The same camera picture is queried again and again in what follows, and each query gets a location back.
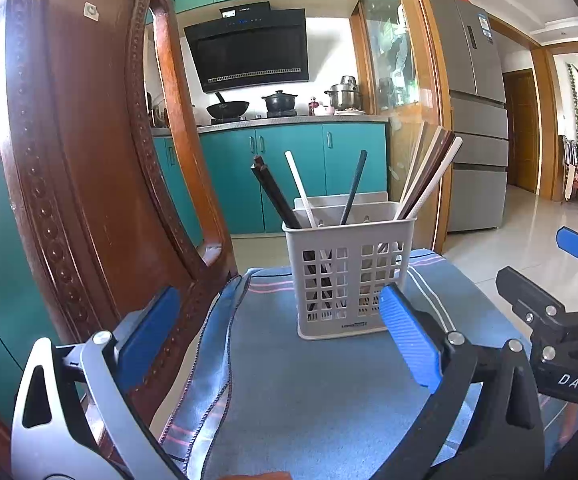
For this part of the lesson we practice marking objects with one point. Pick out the beige chopstick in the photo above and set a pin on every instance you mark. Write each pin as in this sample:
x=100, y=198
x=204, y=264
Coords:
x=419, y=160

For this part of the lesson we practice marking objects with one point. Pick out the black wok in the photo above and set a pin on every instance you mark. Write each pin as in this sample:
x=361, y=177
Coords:
x=226, y=108

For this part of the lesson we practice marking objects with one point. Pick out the person's right hand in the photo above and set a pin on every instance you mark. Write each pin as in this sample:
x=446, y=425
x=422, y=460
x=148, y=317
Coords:
x=574, y=422

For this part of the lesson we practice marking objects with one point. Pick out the small white bowl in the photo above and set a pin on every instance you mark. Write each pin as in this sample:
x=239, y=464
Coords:
x=323, y=110

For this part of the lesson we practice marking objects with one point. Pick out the black gas stove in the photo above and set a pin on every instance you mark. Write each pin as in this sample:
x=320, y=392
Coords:
x=251, y=118

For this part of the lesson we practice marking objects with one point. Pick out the green ivy garland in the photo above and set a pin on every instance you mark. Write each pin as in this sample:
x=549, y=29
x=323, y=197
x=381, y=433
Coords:
x=575, y=110

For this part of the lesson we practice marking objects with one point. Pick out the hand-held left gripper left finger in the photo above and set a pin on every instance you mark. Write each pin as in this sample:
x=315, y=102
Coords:
x=151, y=330

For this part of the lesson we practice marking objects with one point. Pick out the blue striped cloth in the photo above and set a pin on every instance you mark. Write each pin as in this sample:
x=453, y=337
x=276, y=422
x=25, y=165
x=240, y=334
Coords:
x=294, y=400

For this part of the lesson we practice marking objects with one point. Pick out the dark brown chopstick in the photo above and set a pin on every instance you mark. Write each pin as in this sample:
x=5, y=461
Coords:
x=434, y=160

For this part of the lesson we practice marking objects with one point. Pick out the etched glass sliding door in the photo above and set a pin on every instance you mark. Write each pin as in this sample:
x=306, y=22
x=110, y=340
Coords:
x=399, y=70

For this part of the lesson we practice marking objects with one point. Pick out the carved wooden chair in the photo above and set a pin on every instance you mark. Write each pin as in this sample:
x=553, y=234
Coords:
x=94, y=160

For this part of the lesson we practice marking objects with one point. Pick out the plate of food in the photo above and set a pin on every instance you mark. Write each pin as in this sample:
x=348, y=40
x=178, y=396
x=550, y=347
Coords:
x=349, y=111

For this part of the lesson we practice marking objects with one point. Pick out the black range hood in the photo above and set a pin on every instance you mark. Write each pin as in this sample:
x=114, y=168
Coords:
x=249, y=50

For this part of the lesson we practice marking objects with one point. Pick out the white chopstick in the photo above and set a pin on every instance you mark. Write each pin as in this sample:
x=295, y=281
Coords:
x=301, y=190

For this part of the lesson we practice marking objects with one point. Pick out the white adhesive hook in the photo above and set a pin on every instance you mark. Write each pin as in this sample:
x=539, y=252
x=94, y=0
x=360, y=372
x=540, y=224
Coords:
x=90, y=10

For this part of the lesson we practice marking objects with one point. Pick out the grey kitchen countertop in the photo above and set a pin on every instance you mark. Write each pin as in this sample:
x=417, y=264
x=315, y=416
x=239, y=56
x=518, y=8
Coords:
x=309, y=121

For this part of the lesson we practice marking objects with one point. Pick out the small red bottle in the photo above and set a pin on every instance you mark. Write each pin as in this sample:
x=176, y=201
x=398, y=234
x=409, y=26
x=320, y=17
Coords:
x=313, y=106

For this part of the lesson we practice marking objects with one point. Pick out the stainless steel pot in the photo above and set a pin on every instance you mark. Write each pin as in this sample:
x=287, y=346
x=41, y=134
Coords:
x=344, y=95

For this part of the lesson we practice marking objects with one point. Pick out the brown wooden door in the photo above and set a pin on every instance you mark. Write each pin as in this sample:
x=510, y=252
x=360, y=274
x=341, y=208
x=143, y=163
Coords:
x=521, y=130

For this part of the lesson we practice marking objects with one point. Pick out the grey refrigerator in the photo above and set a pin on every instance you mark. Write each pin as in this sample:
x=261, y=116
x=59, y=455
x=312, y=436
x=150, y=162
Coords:
x=474, y=110

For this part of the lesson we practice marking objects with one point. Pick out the black cooking pot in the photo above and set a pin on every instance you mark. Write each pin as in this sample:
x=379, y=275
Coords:
x=279, y=101

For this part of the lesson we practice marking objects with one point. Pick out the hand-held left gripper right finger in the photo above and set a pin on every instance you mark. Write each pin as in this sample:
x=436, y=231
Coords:
x=411, y=340

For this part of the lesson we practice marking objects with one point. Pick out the white plastic utensil holder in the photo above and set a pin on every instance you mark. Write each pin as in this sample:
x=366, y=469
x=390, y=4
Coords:
x=349, y=280

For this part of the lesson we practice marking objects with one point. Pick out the teal lower kitchen cabinet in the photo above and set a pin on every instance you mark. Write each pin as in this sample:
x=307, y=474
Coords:
x=289, y=175

